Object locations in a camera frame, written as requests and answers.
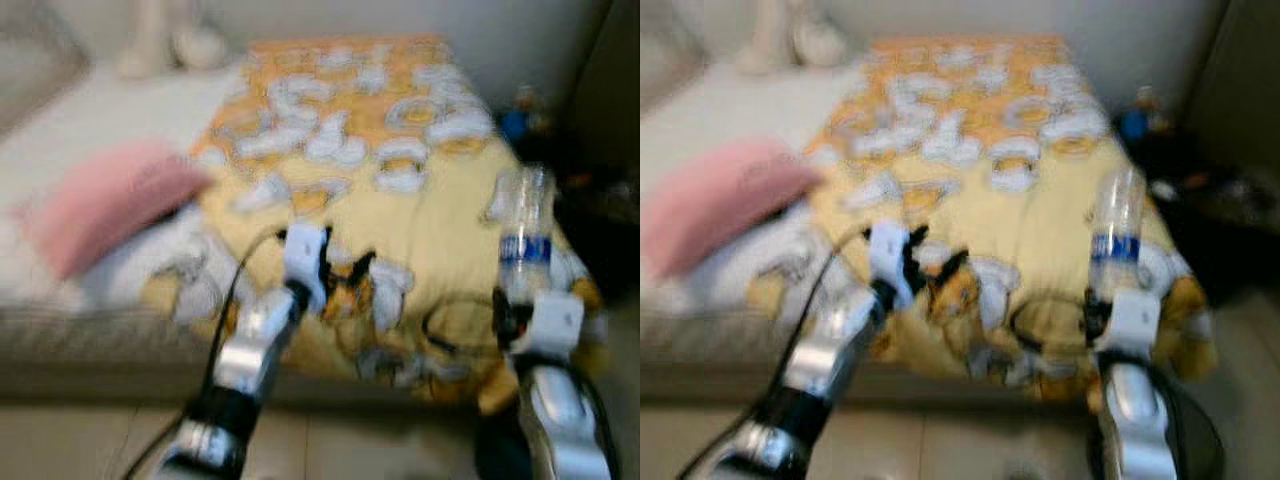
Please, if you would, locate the pink plush pillow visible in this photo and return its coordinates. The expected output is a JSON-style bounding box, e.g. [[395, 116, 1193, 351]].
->
[[22, 138, 213, 283], [640, 138, 829, 283]]

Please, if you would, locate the beige plush toy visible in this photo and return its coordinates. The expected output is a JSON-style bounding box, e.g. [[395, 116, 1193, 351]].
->
[[733, 0, 851, 73], [116, 0, 231, 81]]

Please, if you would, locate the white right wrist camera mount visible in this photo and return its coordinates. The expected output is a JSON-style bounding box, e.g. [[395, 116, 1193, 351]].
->
[[513, 291, 587, 363], [1098, 289, 1166, 358]]

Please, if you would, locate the white quilted mattress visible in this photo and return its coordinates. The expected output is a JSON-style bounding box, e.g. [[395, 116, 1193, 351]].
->
[[0, 58, 501, 406], [640, 58, 1101, 401]]

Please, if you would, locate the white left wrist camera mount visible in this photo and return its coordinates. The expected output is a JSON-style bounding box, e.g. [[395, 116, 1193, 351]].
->
[[282, 224, 332, 313], [866, 221, 914, 311]]

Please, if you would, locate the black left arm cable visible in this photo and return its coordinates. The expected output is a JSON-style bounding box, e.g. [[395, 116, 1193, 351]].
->
[[203, 227, 291, 406], [788, 225, 871, 393]]

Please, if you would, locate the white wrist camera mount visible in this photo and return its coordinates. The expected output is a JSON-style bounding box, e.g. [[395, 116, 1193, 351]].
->
[[282, 224, 332, 313], [513, 291, 587, 363], [866, 221, 914, 311], [1098, 289, 1166, 358]]

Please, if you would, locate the dark grey wardrobe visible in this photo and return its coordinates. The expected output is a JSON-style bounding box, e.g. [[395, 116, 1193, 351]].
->
[[1188, 0, 1280, 183], [568, 0, 641, 173]]

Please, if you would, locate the clear bottle with blue label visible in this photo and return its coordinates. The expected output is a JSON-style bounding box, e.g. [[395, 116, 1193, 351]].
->
[[1088, 163, 1148, 303], [496, 163, 556, 307]]

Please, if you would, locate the grey printed headboard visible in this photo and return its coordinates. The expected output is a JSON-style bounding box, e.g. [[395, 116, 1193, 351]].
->
[[640, 25, 703, 113], [0, 8, 93, 139]]

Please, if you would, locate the black rubbish bag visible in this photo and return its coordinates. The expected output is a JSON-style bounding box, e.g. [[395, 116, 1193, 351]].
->
[[500, 85, 641, 303], [1120, 85, 1280, 293]]

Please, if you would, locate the yellow egg print blanket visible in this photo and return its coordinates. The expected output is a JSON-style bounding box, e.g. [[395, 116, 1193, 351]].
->
[[745, 36, 1219, 403], [138, 36, 604, 413]]

